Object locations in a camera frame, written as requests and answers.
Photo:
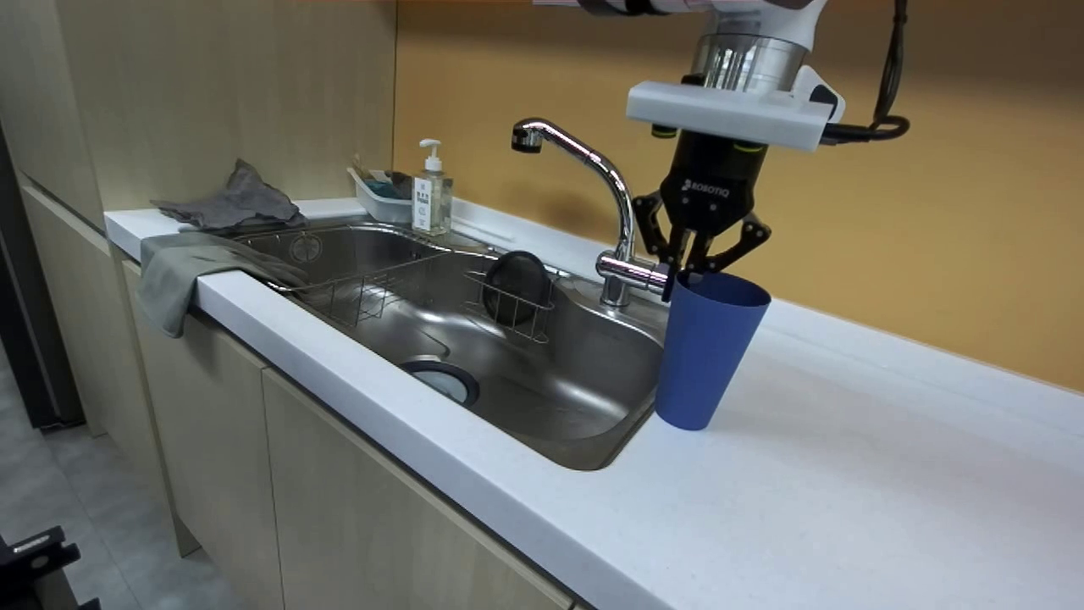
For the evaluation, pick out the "dark grey crumpled cloth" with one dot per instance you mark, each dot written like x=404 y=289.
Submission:
x=243 y=202

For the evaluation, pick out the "wire sink rack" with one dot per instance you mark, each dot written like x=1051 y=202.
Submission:
x=450 y=273

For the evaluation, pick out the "blue plastic cup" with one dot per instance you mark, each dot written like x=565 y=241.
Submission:
x=711 y=329

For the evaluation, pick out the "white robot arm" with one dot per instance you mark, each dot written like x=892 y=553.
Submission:
x=747 y=91

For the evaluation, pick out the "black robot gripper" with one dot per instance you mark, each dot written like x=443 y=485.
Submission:
x=705 y=193

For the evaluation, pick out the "grey cloth over counter edge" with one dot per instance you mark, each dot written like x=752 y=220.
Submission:
x=170 y=273

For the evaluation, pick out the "stainless steel sink basin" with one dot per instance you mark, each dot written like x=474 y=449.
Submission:
x=574 y=399

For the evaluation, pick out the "sink drain strainer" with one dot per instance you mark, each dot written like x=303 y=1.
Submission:
x=450 y=381

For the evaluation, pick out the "black round sink brush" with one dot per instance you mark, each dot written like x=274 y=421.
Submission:
x=515 y=289

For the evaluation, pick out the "black equipment corner on floor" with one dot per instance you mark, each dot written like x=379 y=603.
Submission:
x=33 y=574

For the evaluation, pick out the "white soap dish tray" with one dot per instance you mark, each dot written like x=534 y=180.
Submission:
x=383 y=195

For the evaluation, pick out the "clear soap pump bottle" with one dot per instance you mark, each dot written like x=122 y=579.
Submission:
x=433 y=193

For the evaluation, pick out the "beige lower cabinet doors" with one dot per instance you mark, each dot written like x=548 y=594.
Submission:
x=288 y=508

